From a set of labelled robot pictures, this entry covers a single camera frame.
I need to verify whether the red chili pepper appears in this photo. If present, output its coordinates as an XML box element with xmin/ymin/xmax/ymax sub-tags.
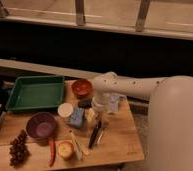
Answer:
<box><xmin>49</xmin><ymin>137</ymin><xmax>56</xmax><ymax>167</ymax></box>

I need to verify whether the light blue cloth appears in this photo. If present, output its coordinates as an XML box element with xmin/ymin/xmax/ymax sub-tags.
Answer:
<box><xmin>109</xmin><ymin>94</ymin><xmax>126</xmax><ymax>113</ymax></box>

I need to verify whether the red bowl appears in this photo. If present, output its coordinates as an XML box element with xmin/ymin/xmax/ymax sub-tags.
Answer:
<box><xmin>71</xmin><ymin>79</ymin><xmax>92</xmax><ymax>98</ymax></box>

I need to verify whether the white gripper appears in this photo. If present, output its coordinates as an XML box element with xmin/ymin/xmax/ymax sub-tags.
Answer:
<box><xmin>85</xmin><ymin>93</ymin><xmax>110</xmax><ymax>123</ymax></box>

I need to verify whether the red grapes bunch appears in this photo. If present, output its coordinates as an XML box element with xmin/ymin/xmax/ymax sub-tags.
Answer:
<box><xmin>9</xmin><ymin>130</ymin><xmax>29</xmax><ymax>167</ymax></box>

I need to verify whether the purple bowl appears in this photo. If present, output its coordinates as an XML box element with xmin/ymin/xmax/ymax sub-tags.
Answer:
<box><xmin>26</xmin><ymin>112</ymin><xmax>56</xmax><ymax>140</ymax></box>

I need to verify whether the dark brown block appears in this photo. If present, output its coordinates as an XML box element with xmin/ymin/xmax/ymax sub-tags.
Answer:
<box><xmin>78</xmin><ymin>99</ymin><xmax>92</xmax><ymax>108</ymax></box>

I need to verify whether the corn cob with husk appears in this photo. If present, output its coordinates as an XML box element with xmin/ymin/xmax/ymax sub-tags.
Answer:
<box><xmin>69</xmin><ymin>131</ymin><xmax>90</xmax><ymax>160</ymax></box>

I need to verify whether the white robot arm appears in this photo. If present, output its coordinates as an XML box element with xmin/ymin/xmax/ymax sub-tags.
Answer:
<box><xmin>91</xmin><ymin>72</ymin><xmax>193</xmax><ymax>171</ymax></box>

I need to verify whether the white cup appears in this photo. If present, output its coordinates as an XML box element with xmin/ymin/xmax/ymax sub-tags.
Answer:
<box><xmin>58</xmin><ymin>103</ymin><xmax>74</xmax><ymax>118</ymax></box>

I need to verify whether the metal fork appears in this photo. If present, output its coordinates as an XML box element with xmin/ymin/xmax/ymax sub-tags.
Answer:
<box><xmin>96</xmin><ymin>125</ymin><xmax>107</xmax><ymax>145</ymax></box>

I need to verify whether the blue sponge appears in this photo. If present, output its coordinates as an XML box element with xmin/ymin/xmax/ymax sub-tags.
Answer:
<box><xmin>69</xmin><ymin>108</ymin><xmax>85</xmax><ymax>128</ymax></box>

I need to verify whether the yellow red apple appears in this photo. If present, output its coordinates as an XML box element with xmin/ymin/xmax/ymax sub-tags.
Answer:
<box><xmin>58</xmin><ymin>141</ymin><xmax>74</xmax><ymax>160</ymax></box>

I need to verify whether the green plastic tray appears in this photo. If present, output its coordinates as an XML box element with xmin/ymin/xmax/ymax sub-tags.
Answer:
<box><xmin>6</xmin><ymin>75</ymin><xmax>65</xmax><ymax>113</ymax></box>

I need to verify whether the wooden table board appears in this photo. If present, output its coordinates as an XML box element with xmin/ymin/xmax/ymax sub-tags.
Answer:
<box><xmin>0</xmin><ymin>77</ymin><xmax>146</xmax><ymax>171</ymax></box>

